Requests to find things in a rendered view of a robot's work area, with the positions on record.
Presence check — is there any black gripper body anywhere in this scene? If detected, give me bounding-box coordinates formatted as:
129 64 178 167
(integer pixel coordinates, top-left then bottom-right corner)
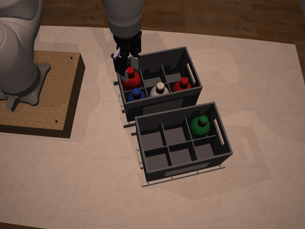
113 32 139 53

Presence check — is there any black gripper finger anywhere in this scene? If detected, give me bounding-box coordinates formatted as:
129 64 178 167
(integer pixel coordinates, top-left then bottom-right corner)
130 31 142 69
111 46 131 82

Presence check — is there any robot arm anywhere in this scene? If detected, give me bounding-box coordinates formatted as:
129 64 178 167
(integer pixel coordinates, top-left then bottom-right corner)
0 0 143 112

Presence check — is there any beige bottle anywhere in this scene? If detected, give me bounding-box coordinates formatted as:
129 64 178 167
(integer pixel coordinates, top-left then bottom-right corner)
150 82 169 97

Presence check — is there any green bottle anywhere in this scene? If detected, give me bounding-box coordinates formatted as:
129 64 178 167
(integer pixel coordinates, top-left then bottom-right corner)
189 115 210 140

